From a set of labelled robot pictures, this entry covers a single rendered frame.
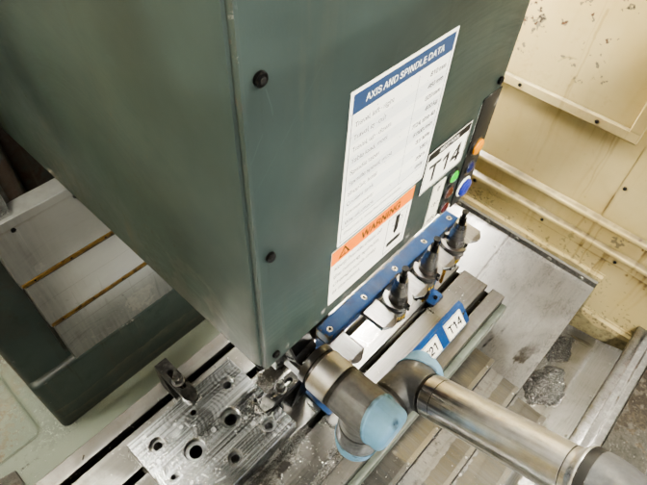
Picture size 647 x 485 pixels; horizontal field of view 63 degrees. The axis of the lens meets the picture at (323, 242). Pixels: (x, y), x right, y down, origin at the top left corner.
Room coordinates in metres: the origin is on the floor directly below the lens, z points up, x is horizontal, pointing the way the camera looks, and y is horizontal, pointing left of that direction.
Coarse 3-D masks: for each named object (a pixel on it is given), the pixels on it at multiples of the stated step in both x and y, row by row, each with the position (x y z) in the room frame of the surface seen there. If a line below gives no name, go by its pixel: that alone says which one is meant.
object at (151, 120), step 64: (0, 0) 0.51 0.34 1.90; (64, 0) 0.41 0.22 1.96; (128, 0) 0.35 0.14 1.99; (192, 0) 0.30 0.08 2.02; (256, 0) 0.30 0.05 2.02; (320, 0) 0.34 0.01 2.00; (384, 0) 0.40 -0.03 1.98; (448, 0) 0.47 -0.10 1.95; (512, 0) 0.58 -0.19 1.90; (0, 64) 0.58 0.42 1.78; (64, 64) 0.45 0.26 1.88; (128, 64) 0.36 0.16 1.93; (192, 64) 0.31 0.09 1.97; (256, 64) 0.30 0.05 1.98; (320, 64) 0.34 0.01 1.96; (384, 64) 0.40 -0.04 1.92; (64, 128) 0.49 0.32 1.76; (128, 128) 0.38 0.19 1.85; (192, 128) 0.31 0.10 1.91; (256, 128) 0.29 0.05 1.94; (320, 128) 0.34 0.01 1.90; (448, 128) 0.52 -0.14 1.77; (128, 192) 0.42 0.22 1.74; (192, 192) 0.33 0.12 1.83; (256, 192) 0.29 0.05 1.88; (320, 192) 0.35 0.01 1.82; (192, 256) 0.34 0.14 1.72; (256, 256) 0.29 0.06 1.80; (320, 256) 0.35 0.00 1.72; (384, 256) 0.46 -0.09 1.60; (256, 320) 0.29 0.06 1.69; (320, 320) 0.36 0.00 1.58
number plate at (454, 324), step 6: (456, 312) 0.79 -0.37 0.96; (456, 318) 0.78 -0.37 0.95; (462, 318) 0.79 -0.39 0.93; (444, 324) 0.75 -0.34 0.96; (450, 324) 0.76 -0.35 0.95; (456, 324) 0.77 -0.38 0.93; (462, 324) 0.78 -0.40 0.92; (450, 330) 0.75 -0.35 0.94; (456, 330) 0.76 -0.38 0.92; (450, 336) 0.74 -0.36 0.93
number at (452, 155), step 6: (462, 138) 0.56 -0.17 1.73; (456, 144) 0.55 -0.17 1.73; (462, 144) 0.56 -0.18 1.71; (450, 150) 0.54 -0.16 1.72; (456, 150) 0.55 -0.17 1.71; (444, 156) 0.53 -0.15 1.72; (450, 156) 0.54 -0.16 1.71; (456, 156) 0.56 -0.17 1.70; (444, 162) 0.53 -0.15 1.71; (450, 162) 0.55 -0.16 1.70; (444, 168) 0.54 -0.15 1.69; (438, 174) 0.53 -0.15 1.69
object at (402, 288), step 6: (396, 282) 0.64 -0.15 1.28; (402, 282) 0.64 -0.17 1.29; (408, 282) 0.64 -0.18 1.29; (396, 288) 0.64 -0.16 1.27; (402, 288) 0.63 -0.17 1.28; (408, 288) 0.64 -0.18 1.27; (390, 294) 0.64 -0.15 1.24; (396, 294) 0.63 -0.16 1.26; (402, 294) 0.63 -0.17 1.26; (390, 300) 0.63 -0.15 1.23; (396, 300) 0.63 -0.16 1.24; (402, 300) 0.63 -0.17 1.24
